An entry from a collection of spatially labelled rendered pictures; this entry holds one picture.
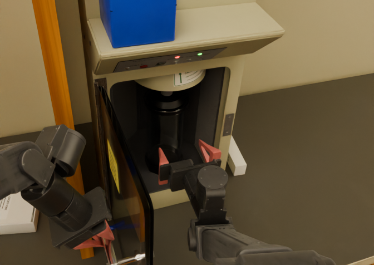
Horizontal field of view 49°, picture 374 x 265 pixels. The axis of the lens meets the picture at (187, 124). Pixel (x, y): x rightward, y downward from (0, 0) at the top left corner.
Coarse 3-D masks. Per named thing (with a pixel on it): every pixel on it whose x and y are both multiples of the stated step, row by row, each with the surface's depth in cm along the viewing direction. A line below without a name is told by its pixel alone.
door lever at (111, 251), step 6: (102, 240) 73; (108, 240) 73; (108, 246) 72; (108, 252) 71; (114, 252) 71; (108, 258) 70; (114, 258) 70; (126, 258) 70; (132, 258) 70; (138, 258) 70; (108, 264) 69; (114, 264) 69; (120, 264) 70; (138, 264) 70
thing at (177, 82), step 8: (184, 72) 88; (192, 72) 89; (200, 72) 91; (136, 80) 89; (144, 80) 88; (152, 80) 87; (160, 80) 87; (168, 80) 87; (176, 80) 87; (184, 80) 88; (192, 80) 89; (200, 80) 91; (152, 88) 88; (160, 88) 88; (168, 88) 88; (176, 88) 88; (184, 88) 88
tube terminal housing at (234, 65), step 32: (96, 0) 68; (192, 0) 74; (224, 0) 76; (192, 64) 83; (224, 64) 86; (224, 96) 96; (96, 128) 89; (96, 160) 106; (224, 160) 107; (160, 192) 107
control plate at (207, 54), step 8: (216, 48) 71; (224, 48) 72; (160, 56) 68; (168, 56) 69; (184, 56) 72; (192, 56) 74; (200, 56) 75; (208, 56) 77; (120, 64) 68; (128, 64) 69; (136, 64) 71; (144, 64) 72; (152, 64) 74; (168, 64) 77
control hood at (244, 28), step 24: (96, 24) 68; (192, 24) 70; (216, 24) 71; (240, 24) 71; (264, 24) 72; (96, 48) 64; (120, 48) 63; (144, 48) 64; (168, 48) 65; (192, 48) 67; (240, 48) 76; (96, 72) 72
